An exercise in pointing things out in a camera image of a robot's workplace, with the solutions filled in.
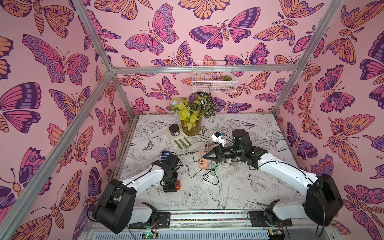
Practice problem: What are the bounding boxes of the white power strip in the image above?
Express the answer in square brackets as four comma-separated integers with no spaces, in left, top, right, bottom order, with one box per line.
[203,172,217,186]

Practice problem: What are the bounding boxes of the small black jar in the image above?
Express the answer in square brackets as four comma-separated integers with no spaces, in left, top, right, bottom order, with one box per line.
[169,124,180,137]

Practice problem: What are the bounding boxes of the small plant in basket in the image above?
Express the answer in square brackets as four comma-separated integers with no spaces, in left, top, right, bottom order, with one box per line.
[222,75,233,82]

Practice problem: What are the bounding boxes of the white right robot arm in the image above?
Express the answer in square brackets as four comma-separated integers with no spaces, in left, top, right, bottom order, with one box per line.
[203,129,344,227]

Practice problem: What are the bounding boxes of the white wire wall basket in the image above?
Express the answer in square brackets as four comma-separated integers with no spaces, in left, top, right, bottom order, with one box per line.
[190,65,238,95]

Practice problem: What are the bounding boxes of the potted green artificial plant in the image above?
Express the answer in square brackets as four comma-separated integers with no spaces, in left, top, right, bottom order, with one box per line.
[169,93,219,136]

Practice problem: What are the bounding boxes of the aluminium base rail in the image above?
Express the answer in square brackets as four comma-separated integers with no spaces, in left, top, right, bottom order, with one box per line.
[80,209,343,240]

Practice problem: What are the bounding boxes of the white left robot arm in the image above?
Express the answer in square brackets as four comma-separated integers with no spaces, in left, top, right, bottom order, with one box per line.
[89,151,181,234]

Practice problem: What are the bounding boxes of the pink power strip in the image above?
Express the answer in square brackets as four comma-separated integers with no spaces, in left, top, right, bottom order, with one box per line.
[199,144,210,169]

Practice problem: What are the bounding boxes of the blue shaver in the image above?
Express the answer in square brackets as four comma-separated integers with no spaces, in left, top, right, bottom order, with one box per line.
[161,151,170,160]

